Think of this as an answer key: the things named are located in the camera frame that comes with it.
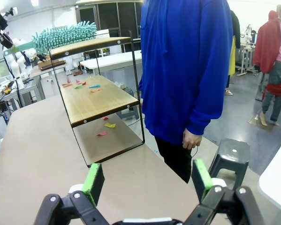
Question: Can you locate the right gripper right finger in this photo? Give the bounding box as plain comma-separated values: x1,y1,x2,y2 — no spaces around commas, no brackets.
184,159,265,225

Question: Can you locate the yellow hanging garment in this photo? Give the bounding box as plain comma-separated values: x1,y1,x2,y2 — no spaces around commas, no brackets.
228,35,237,77

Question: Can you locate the blue-sleeved left forearm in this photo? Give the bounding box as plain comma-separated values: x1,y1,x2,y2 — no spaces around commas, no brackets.
186,93,225,137

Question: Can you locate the white-legged desk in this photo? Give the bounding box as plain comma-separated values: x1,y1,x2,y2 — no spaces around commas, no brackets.
235,43,256,77

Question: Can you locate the long white table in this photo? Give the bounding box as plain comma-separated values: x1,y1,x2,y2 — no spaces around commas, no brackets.
80,50,143,76

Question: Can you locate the brown wooden box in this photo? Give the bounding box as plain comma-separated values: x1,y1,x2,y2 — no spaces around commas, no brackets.
38,59,68,71

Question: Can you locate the black plastic stool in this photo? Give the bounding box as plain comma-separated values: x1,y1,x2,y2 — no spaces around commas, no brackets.
208,138,251,191

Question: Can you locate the white rounded table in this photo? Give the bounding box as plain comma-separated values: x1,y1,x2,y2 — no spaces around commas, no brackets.
258,150,281,222

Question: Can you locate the black hanging jacket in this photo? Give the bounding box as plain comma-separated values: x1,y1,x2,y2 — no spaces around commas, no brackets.
229,9,241,50

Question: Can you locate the wood and black metal shelf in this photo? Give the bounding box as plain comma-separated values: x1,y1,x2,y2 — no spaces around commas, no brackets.
48,30,146,168

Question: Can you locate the aluminium frame cabinet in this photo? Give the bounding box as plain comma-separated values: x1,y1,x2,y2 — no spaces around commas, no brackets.
17,76,46,107

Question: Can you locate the wooden mannequin base plate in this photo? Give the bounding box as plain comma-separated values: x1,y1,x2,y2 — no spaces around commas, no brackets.
248,114,271,128

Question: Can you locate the person in blue hoodie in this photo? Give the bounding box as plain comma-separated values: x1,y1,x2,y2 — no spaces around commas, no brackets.
138,0,234,185

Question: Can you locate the person's left hand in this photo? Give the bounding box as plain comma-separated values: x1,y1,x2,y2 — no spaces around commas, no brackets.
182,129,203,150

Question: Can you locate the teal microfibre duster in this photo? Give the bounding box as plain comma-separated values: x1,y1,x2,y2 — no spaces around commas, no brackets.
3,20,98,56

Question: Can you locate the thin black cable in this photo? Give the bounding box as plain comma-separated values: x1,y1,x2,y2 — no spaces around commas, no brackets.
190,145,200,160

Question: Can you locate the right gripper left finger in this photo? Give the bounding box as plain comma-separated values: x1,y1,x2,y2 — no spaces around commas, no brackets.
33,163,108,225

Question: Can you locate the mannequin in red clothes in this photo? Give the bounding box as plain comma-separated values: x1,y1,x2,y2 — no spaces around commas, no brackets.
252,4,281,127

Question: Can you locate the grey waste bin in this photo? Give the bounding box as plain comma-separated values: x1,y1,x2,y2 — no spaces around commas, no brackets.
115,82,141,121

